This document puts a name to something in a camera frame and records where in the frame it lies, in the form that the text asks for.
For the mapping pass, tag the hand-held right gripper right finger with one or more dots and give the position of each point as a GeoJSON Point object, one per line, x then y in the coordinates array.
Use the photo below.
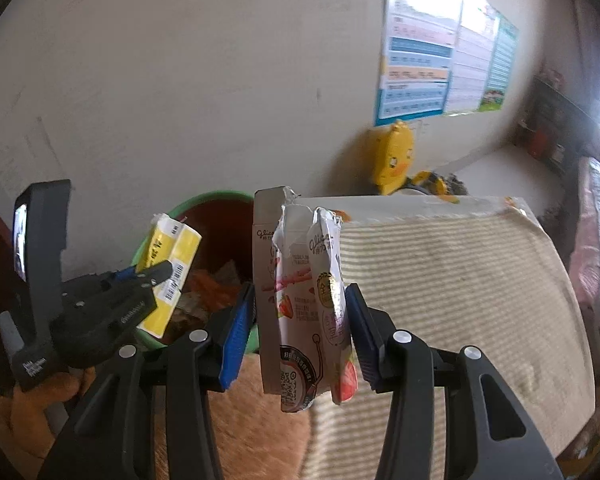
{"type": "Point", "coordinates": [362, 340]}

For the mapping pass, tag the teal wall poster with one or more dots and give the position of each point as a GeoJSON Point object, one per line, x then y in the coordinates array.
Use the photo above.
{"type": "Point", "coordinates": [500, 60]}

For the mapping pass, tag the white snack box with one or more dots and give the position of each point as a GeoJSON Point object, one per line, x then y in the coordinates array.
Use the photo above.
{"type": "Point", "coordinates": [300, 280]}

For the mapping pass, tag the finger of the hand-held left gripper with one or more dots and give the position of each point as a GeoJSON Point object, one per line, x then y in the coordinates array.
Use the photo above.
{"type": "Point", "coordinates": [125, 273]}
{"type": "Point", "coordinates": [150, 279]}

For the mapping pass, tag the green bin red inside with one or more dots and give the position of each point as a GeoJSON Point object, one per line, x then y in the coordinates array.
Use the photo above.
{"type": "Point", "coordinates": [215, 225]}

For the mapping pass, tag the white board orange print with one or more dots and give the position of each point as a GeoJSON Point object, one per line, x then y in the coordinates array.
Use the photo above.
{"type": "Point", "coordinates": [405, 207]}

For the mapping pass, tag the yellow toy excavator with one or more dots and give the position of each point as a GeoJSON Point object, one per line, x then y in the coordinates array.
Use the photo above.
{"type": "Point", "coordinates": [430, 180]}

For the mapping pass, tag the yellow carton box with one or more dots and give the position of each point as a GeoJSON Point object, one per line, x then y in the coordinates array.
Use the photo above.
{"type": "Point", "coordinates": [175, 270]}

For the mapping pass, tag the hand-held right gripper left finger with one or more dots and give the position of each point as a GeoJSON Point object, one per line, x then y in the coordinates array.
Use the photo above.
{"type": "Point", "coordinates": [235, 340]}

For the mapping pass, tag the yellow duck toy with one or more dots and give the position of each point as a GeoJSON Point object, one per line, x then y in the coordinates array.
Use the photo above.
{"type": "Point", "coordinates": [392, 160]}

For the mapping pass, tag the white and pink wall poster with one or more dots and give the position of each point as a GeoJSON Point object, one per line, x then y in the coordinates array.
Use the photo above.
{"type": "Point", "coordinates": [472, 60]}

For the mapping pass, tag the orange and blue wrapper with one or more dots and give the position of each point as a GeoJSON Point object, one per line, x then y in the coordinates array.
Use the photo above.
{"type": "Point", "coordinates": [205, 285]}

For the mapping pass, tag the large blue-bordered wall poster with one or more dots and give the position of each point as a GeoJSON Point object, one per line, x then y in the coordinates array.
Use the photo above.
{"type": "Point", "coordinates": [415, 50]}

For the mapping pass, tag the dark metal shelf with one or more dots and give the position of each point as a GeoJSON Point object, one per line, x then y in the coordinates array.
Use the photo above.
{"type": "Point", "coordinates": [555, 110]}

